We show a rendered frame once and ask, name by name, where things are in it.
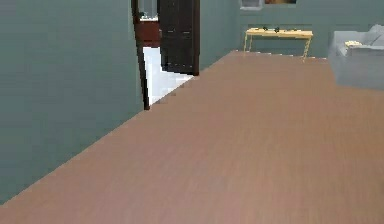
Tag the light grey sofa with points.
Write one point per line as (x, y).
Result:
(360, 63)

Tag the dark brown room door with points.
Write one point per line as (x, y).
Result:
(178, 33)

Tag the red brown bathroom cabinet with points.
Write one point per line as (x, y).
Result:
(149, 33)

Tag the orange framed wall picture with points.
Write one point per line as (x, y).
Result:
(280, 1)

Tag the yellow wooden side table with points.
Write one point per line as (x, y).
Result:
(280, 33)

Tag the small yellow cushion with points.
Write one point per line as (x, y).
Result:
(352, 43)

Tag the white framed window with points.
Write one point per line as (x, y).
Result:
(250, 3)

